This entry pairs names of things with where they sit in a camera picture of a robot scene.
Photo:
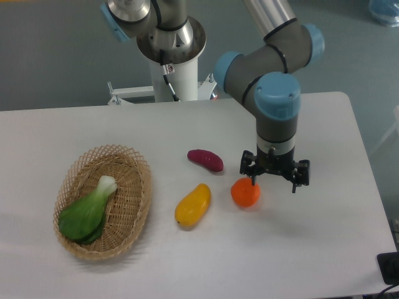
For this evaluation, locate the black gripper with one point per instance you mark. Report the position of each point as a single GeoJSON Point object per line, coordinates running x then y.
{"type": "Point", "coordinates": [280, 165]}

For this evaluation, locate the orange fruit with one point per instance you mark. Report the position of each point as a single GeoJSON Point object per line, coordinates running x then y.
{"type": "Point", "coordinates": [244, 193]}

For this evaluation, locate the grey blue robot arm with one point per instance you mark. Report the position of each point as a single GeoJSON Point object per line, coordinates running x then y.
{"type": "Point", "coordinates": [262, 81]}

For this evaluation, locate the purple sweet potato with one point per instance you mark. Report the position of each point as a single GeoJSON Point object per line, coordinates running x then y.
{"type": "Point", "coordinates": [206, 159]}

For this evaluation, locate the yellow mango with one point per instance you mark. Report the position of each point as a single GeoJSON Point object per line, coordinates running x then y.
{"type": "Point", "coordinates": [193, 206]}

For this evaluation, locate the black device at edge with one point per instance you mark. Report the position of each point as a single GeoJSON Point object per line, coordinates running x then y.
{"type": "Point", "coordinates": [388, 264]}

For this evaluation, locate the woven wicker basket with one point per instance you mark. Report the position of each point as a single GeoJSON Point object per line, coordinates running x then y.
{"type": "Point", "coordinates": [127, 207]}

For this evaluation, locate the blue plastic bag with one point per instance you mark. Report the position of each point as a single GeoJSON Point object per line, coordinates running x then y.
{"type": "Point", "coordinates": [384, 11]}

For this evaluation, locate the green bok choy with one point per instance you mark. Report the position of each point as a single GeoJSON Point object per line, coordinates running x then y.
{"type": "Point", "coordinates": [83, 221]}

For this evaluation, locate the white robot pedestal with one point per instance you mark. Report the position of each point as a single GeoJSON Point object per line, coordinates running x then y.
{"type": "Point", "coordinates": [173, 61]}

